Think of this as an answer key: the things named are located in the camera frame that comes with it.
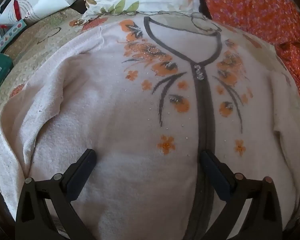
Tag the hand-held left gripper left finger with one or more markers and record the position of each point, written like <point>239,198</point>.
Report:
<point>76,182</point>

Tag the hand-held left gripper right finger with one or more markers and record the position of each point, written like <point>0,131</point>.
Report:
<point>216,177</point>

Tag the pink floral cardigan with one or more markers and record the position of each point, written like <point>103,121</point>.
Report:
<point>130,120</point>

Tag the heart print quilt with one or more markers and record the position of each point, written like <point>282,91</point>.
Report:
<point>27,45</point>

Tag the light blue card box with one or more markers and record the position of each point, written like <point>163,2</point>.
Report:
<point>7,37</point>

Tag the orange floral cloth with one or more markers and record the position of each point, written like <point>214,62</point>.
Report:
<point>260,10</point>

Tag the white paper bag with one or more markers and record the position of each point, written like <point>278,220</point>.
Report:
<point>40,2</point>

